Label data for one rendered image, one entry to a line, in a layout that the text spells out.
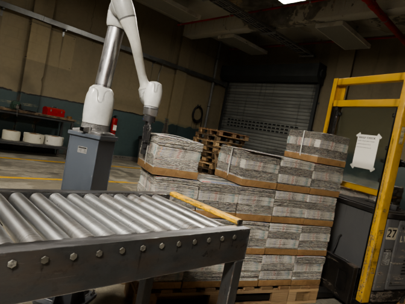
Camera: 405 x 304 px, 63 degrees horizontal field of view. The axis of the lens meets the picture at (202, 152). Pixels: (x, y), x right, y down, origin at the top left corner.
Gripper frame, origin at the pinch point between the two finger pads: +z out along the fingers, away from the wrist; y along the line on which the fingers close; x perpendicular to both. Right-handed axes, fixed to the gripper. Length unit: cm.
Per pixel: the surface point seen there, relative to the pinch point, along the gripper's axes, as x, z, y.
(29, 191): 57, 16, -72
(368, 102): -176, -66, -5
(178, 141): -14.5, -8.7, -19.5
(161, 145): -4.5, -4.9, -19.4
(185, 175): -22.9, 10.5, -19.5
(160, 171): -6.5, 10.0, -19.5
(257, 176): -74, 5, -18
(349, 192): -473, 40, 247
